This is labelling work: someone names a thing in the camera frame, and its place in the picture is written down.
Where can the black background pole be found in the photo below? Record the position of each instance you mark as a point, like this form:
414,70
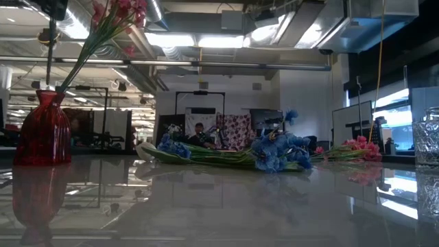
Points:
51,51

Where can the person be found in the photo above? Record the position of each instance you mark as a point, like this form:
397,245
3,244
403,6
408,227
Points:
200,135

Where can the black background gantry frame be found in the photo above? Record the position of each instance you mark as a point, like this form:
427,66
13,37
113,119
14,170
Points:
200,92

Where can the black aluminium table frame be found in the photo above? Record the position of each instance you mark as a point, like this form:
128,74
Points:
113,152

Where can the pink artificial flower bunch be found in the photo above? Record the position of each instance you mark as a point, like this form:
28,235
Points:
135,5
363,147

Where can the rectangular silver air duct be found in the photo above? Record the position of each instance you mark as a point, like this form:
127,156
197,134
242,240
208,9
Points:
308,27

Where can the round silver air duct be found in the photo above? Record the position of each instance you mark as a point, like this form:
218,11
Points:
154,10

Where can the grey horizontal pipe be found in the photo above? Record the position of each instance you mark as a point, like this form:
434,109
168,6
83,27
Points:
164,62

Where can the pink patterned cloth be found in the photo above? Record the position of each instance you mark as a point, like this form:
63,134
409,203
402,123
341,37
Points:
236,132

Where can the blue artificial flower bunch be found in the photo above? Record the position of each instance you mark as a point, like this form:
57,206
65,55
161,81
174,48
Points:
274,154
173,147

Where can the red ribbed glass vase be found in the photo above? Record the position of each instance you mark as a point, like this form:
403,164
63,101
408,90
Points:
44,130

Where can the clear crystal glass vase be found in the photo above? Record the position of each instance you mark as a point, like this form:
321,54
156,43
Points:
427,137

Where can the ceiling light panel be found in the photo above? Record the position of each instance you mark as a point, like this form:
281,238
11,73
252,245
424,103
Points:
169,39
221,41

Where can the white hanging cloth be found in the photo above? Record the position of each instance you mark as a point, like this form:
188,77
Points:
200,118

